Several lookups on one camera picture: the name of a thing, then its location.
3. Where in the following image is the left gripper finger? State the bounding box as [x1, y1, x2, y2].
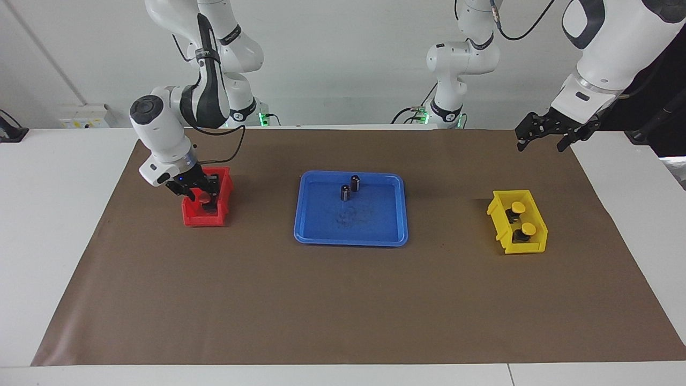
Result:
[515, 112, 543, 152]
[556, 124, 590, 153]

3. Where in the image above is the blue plastic tray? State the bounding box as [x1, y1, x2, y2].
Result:
[293, 170, 409, 247]

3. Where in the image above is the red plastic bin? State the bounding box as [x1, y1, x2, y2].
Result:
[181, 166, 234, 227]

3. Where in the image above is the black stand pole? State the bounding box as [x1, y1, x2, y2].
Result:
[624, 99, 686, 145]

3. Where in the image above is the yellow plastic bin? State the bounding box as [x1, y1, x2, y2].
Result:
[487, 189, 548, 255]

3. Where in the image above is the brown paper table mat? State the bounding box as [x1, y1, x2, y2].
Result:
[31, 128, 686, 367]

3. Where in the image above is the black device on table edge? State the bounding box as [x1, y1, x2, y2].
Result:
[0, 110, 29, 143]

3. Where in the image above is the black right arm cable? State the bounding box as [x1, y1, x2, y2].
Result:
[171, 32, 247, 164]

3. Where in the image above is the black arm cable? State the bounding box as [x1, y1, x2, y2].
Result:
[171, 32, 247, 164]
[490, 0, 558, 41]

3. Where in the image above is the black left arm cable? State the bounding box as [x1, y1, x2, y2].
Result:
[490, 0, 558, 41]

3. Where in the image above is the white wall power outlet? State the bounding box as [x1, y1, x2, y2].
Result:
[58, 103, 116, 129]

